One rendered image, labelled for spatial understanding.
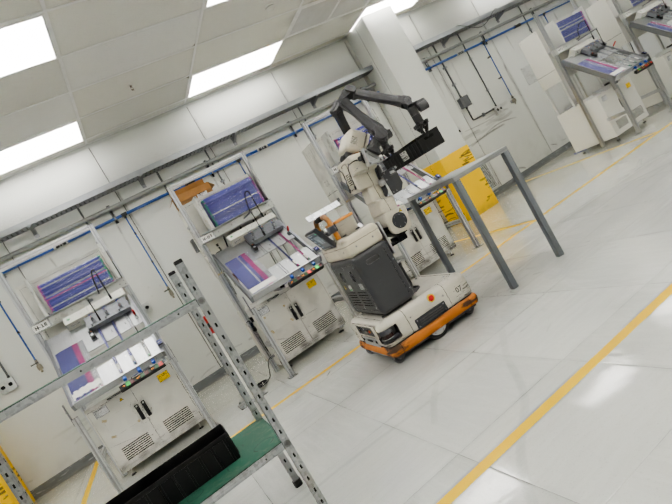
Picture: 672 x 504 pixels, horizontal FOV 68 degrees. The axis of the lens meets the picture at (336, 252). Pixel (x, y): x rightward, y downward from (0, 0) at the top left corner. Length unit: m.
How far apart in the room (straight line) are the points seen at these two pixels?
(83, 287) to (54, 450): 2.18
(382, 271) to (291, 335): 1.67
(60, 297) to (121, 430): 1.14
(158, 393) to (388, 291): 2.15
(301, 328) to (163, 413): 1.30
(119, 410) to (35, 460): 1.95
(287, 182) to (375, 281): 3.61
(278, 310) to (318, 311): 0.37
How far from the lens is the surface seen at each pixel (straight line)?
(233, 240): 4.57
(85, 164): 6.25
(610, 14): 8.62
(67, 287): 4.50
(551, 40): 7.49
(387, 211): 3.24
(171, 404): 4.36
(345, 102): 3.32
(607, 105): 7.31
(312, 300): 4.54
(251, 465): 1.94
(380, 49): 7.01
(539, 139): 8.74
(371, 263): 2.99
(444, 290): 3.13
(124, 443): 4.40
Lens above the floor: 0.96
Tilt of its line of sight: 4 degrees down
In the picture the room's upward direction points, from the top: 30 degrees counter-clockwise
